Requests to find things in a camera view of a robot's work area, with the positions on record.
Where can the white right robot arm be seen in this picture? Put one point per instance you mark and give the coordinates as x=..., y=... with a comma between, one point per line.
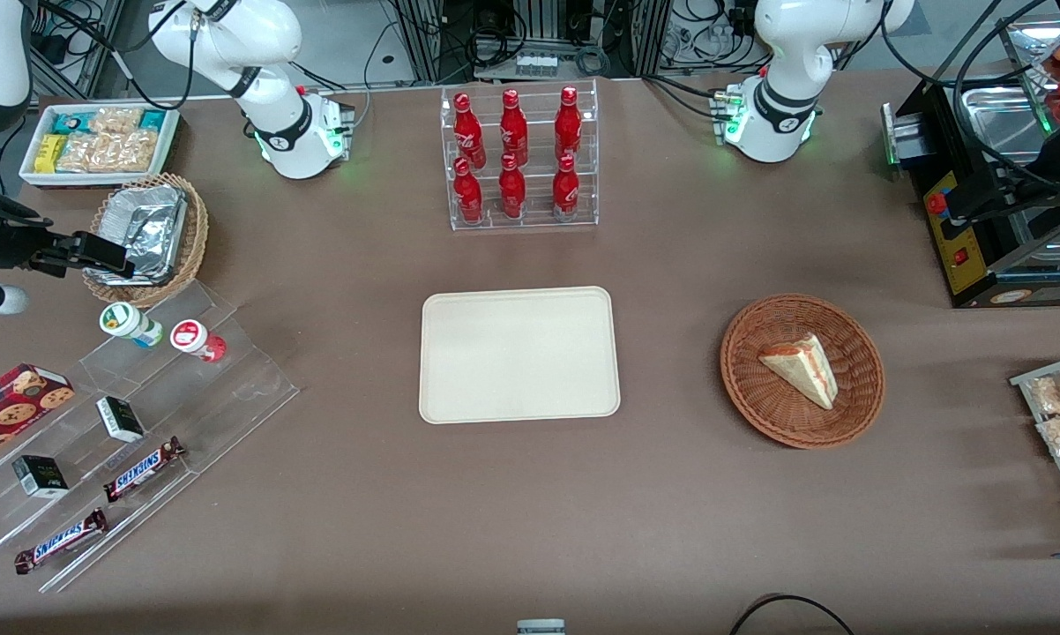
x=265, y=53

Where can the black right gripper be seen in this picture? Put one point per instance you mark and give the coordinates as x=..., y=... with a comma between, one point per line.
x=10, y=240

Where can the Snickers chocolate bar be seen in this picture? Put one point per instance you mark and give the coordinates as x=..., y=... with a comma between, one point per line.
x=142, y=470
x=61, y=541

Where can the white rectangular snack bin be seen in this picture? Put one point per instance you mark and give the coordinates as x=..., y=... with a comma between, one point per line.
x=32, y=176

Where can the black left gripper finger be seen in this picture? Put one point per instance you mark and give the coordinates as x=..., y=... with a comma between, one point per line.
x=989, y=205

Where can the white power strip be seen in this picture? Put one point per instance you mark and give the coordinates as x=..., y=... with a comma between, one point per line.
x=535, y=63

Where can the clear cracker bag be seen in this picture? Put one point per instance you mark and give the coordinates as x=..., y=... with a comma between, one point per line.
x=111, y=152
x=115, y=120

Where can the clear acrylic bottle rack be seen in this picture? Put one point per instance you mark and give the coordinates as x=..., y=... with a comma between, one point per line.
x=539, y=220

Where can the silver foil trays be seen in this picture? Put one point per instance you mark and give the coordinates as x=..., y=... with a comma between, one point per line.
x=146, y=229

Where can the teal snack packet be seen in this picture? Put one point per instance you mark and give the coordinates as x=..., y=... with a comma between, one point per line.
x=153, y=120
x=71, y=122

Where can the small grey device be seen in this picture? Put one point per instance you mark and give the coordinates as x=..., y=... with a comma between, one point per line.
x=541, y=627

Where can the stainless steel tray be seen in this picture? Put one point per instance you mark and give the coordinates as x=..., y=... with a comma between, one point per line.
x=997, y=119

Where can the wrapped triangle sandwich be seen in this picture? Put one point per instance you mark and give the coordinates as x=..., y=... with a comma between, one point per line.
x=803, y=370

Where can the beige plastic tray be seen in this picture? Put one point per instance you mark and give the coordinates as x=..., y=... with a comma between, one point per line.
x=519, y=354

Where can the red lid yogurt cup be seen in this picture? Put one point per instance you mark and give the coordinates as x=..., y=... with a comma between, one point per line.
x=197, y=339

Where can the black sealing machine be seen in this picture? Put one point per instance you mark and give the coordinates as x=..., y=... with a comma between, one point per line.
x=962, y=256

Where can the clear acrylic stepped display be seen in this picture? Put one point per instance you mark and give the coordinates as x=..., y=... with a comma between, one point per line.
x=221, y=397

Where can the small black box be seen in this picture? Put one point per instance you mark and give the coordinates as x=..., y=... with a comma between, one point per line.
x=121, y=420
x=41, y=476

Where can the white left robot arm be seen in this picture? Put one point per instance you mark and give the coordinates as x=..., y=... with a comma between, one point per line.
x=786, y=53

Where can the red cola bottle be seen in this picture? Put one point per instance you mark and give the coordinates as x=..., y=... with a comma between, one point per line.
x=565, y=192
x=512, y=192
x=467, y=132
x=513, y=130
x=468, y=196
x=568, y=125

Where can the round brown wicker basket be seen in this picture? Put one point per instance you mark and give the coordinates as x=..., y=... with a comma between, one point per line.
x=759, y=397

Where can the red plaid cookie box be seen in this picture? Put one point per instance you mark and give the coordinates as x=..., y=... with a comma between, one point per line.
x=10, y=406

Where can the yellow snack packet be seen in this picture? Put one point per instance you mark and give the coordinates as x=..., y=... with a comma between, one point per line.
x=49, y=153

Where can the green lid yogurt cup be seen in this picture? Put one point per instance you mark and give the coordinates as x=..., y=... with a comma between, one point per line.
x=129, y=323

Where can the light wicker basket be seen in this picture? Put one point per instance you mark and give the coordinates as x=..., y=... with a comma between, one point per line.
x=193, y=238

